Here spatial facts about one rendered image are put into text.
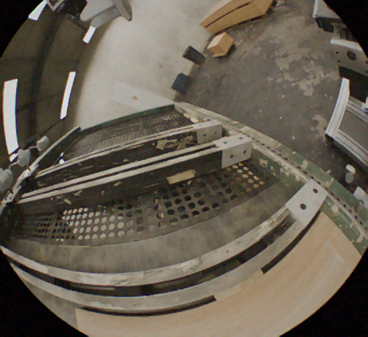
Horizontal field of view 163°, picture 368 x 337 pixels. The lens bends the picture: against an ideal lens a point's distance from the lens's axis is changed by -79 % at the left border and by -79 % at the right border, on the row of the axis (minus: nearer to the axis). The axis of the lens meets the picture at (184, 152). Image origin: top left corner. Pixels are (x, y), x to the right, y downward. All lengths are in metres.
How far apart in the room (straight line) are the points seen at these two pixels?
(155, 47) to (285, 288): 5.45
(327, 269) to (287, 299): 0.11
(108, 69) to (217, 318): 5.50
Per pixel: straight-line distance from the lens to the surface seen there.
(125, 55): 5.31
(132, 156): 0.52
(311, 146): 1.36
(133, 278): 0.21
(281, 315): 0.29
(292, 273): 0.28
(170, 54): 5.31
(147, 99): 3.80
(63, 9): 0.26
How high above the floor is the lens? 1.28
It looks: 28 degrees down
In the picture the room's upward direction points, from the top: 71 degrees counter-clockwise
